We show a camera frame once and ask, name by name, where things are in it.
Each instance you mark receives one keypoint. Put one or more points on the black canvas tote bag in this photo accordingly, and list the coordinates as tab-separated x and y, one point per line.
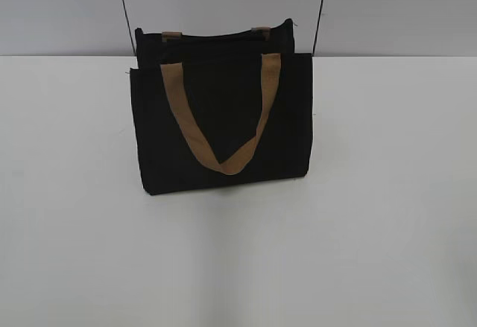
166	163

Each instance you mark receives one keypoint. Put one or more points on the tan front bag handle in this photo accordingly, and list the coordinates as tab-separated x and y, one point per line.
222	106

